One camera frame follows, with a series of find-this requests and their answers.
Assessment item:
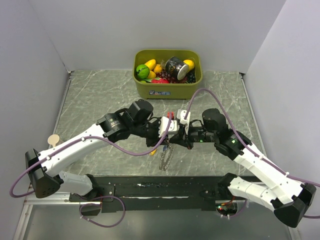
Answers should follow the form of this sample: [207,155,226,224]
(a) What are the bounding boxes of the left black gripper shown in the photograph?
[131,117,169,148]

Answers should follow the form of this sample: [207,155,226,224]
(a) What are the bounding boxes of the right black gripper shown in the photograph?
[169,121,217,150]

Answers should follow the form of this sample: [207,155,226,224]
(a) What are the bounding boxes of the large metal keyring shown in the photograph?
[159,143,175,172]

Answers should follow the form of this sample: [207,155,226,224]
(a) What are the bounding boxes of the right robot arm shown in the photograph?
[170,108,317,228]

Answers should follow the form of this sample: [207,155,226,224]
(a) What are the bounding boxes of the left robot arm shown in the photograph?
[25,99,175,201]

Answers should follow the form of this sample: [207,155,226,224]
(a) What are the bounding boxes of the yellow tag key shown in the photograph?
[149,149,157,156]

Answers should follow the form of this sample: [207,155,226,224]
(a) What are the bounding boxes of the olive green plastic bin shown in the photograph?
[132,48,203,100]

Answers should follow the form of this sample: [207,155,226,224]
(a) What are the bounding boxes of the red toy dragonfruit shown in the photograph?
[150,77,170,84]

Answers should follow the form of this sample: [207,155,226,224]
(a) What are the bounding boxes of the dark toy grapes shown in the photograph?
[186,71,197,84]

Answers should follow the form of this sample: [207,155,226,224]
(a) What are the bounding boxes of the small yellow toy lemon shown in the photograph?
[147,70,156,79]

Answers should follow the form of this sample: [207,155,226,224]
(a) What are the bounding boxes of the green toy watermelon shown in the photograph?
[135,64,150,80]

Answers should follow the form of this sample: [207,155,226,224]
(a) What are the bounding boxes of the orange toy fruit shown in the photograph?
[152,64,163,74]

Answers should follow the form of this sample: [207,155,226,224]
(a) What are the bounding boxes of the black printed can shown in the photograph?
[165,56,189,81]

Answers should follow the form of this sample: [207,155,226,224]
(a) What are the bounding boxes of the yellow toy mango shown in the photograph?
[145,59,157,71]

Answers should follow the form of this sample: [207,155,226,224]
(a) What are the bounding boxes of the yellow toy lemon right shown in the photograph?
[183,59,195,72]

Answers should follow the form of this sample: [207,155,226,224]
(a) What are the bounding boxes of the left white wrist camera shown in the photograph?
[158,116,179,138]

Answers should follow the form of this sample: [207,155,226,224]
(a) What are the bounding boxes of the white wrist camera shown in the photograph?
[158,116,179,138]
[177,109,191,134]

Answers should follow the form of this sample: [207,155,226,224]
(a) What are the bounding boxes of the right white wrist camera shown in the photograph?
[177,109,191,134]

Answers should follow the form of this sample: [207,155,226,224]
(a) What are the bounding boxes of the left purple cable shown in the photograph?
[9,114,173,228]

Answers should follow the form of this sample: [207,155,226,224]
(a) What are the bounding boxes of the purple cable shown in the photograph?
[184,88,320,220]
[9,114,173,228]

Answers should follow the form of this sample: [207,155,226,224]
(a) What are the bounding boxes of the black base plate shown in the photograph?
[37,176,251,213]

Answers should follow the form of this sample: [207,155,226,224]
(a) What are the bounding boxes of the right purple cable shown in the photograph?
[184,88,320,220]

